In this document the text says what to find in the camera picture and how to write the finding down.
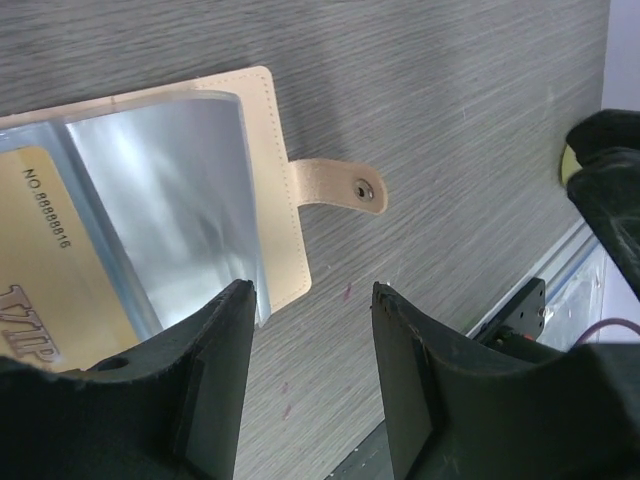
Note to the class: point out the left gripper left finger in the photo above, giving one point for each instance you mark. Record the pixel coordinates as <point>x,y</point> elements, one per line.
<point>168,408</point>

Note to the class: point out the beige leather card holder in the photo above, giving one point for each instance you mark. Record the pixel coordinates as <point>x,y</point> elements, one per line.
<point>186,187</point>

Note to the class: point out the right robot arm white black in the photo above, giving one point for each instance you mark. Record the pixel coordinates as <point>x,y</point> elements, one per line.
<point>605,188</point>

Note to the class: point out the gold VIP card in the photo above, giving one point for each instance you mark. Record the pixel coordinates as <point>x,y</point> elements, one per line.
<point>59,310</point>

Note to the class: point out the green liquid squeeze bottle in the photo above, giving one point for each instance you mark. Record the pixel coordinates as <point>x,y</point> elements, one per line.
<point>569,165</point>

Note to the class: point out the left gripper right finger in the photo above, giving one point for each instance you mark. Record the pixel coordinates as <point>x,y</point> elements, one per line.
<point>580,412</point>

